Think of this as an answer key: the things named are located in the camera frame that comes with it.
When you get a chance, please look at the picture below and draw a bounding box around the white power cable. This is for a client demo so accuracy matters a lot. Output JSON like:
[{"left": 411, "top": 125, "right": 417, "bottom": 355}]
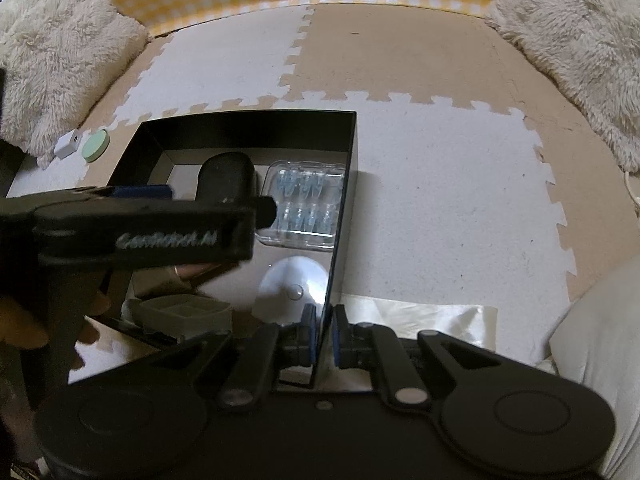
[{"left": 624, "top": 170, "right": 640, "bottom": 213}]

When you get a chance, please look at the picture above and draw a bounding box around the white plastic sheet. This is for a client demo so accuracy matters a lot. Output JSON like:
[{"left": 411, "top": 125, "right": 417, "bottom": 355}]
[{"left": 340, "top": 294, "right": 499, "bottom": 361}]

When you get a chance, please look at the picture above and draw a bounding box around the cream leather cushion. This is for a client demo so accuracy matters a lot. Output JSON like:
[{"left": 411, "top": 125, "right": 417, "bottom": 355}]
[{"left": 549, "top": 257, "right": 640, "bottom": 480}]

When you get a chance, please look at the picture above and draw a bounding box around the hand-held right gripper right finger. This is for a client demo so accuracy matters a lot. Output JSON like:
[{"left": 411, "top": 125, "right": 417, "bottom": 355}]
[{"left": 331, "top": 304, "right": 507, "bottom": 409}]

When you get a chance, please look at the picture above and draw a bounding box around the white fluffy cushion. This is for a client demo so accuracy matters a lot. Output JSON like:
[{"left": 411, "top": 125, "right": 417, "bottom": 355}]
[
  {"left": 0, "top": 0, "right": 150, "bottom": 168},
  {"left": 485, "top": 0, "right": 640, "bottom": 173}
]

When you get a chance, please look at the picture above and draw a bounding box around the green round tin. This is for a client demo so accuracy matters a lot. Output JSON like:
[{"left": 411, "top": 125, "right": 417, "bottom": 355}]
[{"left": 81, "top": 129, "right": 111, "bottom": 163}]

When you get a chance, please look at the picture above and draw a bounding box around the beige foam puzzle mat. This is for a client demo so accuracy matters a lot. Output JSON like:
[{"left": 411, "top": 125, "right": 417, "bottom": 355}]
[{"left": 280, "top": 4, "right": 640, "bottom": 301}]

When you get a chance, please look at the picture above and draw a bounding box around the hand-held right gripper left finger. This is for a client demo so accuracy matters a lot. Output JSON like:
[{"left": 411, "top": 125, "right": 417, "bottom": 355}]
[{"left": 145, "top": 304, "right": 319, "bottom": 409}]

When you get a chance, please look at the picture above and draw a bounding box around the black rounded case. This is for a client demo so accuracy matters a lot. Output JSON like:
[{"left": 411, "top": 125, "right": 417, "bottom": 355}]
[{"left": 197, "top": 152, "right": 261, "bottom": 203}]

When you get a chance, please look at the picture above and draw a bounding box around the white charger cube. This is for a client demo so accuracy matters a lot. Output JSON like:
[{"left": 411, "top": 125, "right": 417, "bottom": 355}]
[{"left": 54, "top": 130, "right": 82, "bottom": 160}]

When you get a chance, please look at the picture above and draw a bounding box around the black box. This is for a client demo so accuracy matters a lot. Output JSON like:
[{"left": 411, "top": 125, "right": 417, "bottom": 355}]
[{"left": 75, "top": 110, "right": 358, "bottom": 391}]

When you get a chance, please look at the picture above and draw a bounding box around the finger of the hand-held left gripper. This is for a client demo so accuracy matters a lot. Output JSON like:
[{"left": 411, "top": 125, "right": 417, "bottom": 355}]
[{"left": 75, "top": 185, "right": 175, "bottom": 201}]

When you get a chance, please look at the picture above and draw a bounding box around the white round dish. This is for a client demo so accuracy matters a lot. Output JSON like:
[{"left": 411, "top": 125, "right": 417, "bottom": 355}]
[{"left": 254, "top": 255, "right": 331, "bottom": 328}]

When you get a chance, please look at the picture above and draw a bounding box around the clear plastic case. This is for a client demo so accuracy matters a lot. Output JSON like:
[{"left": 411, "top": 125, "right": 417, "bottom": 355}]
[{"left": 257, "top": 160, "right": 346, "bottom": 251}]

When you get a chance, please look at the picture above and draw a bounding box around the white compartment container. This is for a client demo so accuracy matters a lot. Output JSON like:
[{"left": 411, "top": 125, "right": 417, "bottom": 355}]
[{"left": 139, "top": 294, "right": 233, "bottom": 346}]

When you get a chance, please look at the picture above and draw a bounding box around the white foam puzzle mat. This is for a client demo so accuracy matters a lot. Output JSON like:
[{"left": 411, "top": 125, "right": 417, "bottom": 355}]
[
  {"left": 7, "top": 152, "right": 108, "bottom": 198},
  {"left": 107, "top": 5, "right": 316, "bottom": 131},
  {"left": 272, "top": 91, "right": 578, "bottom": 311}
]

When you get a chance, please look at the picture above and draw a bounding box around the person's left hand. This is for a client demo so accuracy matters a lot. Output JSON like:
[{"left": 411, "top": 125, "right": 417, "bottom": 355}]
[{"left": 72, "top": 262, "right": 221, "bottom": 371}]

